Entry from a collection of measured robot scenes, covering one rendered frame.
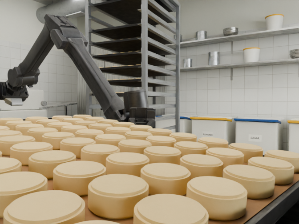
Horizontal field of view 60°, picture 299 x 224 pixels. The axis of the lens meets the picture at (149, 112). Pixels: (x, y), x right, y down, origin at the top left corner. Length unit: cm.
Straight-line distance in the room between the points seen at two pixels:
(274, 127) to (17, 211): 350
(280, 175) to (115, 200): 19
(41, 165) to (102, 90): 57
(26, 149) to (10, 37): 526
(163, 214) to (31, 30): 572
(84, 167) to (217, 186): 13
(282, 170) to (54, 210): 24
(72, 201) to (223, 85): 429
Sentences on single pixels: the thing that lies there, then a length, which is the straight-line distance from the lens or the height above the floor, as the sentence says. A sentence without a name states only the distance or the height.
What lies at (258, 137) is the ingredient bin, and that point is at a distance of 365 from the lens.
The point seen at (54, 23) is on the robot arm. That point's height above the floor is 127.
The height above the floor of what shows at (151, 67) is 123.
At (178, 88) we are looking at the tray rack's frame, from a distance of 220.
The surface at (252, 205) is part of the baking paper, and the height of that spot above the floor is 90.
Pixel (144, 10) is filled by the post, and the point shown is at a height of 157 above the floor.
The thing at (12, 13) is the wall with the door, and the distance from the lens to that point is 572.
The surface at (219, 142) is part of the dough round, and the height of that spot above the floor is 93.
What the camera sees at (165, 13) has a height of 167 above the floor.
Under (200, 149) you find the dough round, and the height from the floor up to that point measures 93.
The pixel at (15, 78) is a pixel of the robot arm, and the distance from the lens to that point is 124.
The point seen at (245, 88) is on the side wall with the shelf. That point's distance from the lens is 434.
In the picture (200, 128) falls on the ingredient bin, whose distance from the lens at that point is 386.
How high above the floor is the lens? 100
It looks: 2 degrees down
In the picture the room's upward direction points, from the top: straight up
